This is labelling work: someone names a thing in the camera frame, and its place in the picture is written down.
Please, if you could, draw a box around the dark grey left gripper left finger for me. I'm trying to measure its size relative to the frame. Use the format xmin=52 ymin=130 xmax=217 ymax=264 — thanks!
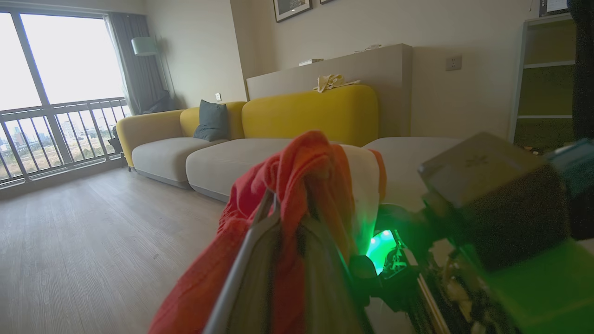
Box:
xmin=203 ymin=191 xmax=283 ymax=334

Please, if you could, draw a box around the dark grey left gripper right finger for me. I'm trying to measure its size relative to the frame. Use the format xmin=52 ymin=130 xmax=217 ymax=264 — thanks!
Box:
xmin=298 ymin=214 xmax=368 ymax=334

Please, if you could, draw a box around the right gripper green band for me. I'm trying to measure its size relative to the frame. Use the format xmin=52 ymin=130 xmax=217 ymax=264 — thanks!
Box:
xmin=348 ymin=203 xmax=594 ymax=334

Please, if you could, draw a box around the red and white garment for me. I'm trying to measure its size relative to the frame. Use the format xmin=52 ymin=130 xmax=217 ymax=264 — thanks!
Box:
xmin=148 ymin=130 xmax=387 ymax=334

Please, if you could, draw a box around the grey sofa cushion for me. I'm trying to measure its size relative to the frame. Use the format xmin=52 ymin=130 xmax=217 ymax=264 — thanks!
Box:
xmin=193 ymin=99 xmax=229 ymax=142

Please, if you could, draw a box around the yellow and grey sofa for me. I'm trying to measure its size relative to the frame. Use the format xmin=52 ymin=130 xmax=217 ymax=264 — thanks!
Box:
xmin=116 ymin=84 xmax=465 ymax=205

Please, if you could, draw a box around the cream crumpled cloth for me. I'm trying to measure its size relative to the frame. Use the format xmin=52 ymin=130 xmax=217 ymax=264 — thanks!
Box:
xmin=313 ymin=74 xmax=362 ymax=93

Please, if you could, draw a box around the white and green shelf unit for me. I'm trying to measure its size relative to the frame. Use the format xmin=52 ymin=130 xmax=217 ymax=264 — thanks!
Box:
xmin=508 ymin=13 xmax=577 ymax=154

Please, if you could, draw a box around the beige low partition ledge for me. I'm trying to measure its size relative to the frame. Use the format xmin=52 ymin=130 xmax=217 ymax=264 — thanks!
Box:
xmin=245 ymin=44 xmax=413 ymax=138

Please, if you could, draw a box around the grey curtain beside lamp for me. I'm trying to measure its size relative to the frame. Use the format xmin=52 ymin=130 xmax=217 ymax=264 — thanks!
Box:
xmin=105 ymin=13 xmax=176 ymax=116

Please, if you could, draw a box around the grey balcony railing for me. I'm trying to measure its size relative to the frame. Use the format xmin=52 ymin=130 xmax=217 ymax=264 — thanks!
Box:
xmin=0 ymin=96 xmax=133 ymax=182

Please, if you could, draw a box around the pale green floor lamp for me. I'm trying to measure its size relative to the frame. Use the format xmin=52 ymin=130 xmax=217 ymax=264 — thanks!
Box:
xmin=131 ymin=37 xmax=178 ymax=100

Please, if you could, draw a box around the large black framed picture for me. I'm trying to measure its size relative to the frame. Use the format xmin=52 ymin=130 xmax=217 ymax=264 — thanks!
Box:
xmin=273 ymin=0 xmax=313 ymax=23

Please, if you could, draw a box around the box on shelf unit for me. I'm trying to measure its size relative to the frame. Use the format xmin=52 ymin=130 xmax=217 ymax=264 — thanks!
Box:
xmin=538 ymin=0 xmax=570 ymax=17

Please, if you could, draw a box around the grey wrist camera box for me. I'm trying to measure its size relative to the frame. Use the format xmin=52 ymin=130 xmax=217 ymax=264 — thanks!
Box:
xmin=417 ymin=132 xmax=572 ymax=271

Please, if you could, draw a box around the large balcony window frame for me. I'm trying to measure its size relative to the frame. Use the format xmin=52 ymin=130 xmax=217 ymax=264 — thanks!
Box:
xmin=0 ymin=7 xmax=133 ymax=186

